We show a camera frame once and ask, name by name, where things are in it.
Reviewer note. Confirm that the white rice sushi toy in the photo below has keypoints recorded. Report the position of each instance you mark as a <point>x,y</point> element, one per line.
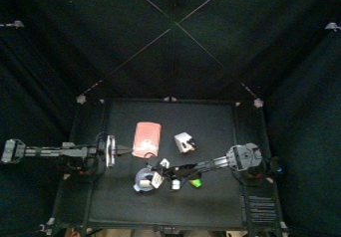
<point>176,184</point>

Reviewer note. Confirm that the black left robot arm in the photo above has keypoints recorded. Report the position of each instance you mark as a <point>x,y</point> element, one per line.
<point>49,152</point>

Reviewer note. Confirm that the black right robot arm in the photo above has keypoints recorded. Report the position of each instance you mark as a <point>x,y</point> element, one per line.
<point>231,159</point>

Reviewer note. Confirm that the blue-grey round plate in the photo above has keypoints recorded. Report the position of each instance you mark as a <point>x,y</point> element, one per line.
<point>141,185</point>

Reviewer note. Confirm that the green toy food piece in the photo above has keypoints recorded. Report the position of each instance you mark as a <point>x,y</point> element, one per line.
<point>196,183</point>

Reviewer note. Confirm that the metal frame corner bracket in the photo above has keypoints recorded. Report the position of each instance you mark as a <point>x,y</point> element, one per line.
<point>169,99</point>
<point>259,102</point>
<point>15,24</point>
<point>332,26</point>
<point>81,98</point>

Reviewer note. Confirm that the salmon sushi toy piece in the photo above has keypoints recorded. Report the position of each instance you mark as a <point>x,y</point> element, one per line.
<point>145,183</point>

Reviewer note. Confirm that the salmon pink rectangular tray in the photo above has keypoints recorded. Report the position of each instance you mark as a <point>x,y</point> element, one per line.
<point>146,139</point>

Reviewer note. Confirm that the white toy sushi box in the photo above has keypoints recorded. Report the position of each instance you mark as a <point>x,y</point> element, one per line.
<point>184,142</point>

